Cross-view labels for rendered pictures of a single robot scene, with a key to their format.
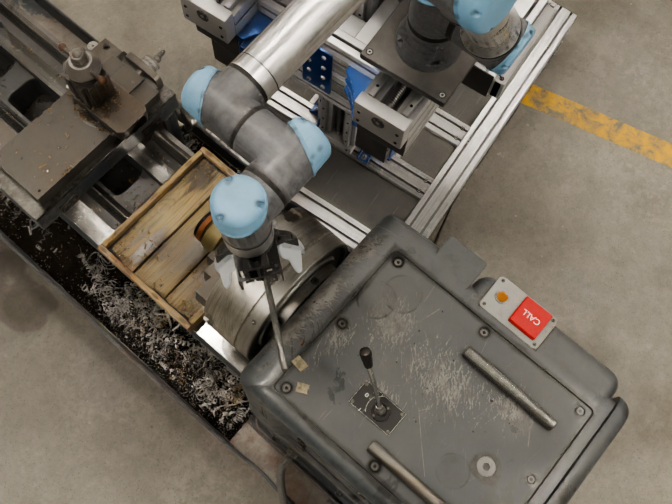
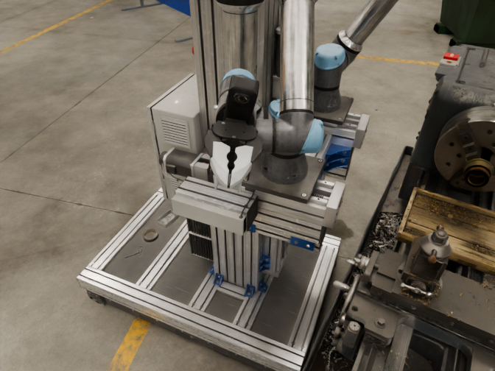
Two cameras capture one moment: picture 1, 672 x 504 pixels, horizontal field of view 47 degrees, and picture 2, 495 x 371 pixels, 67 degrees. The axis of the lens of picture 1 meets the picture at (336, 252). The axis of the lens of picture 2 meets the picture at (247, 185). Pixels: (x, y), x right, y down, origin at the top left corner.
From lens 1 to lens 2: 2.05 m
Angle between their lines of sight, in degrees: 54
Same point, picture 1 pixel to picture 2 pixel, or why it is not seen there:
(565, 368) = (460, 51)
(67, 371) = not seen: outside the picture
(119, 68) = (381, 277)
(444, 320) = (474, 71)
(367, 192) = (295, 260)
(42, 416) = not seen: outside the picture
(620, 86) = not seen: hidden behind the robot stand
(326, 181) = (296, 282)
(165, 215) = (454, 246)
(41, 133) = (472, 313)
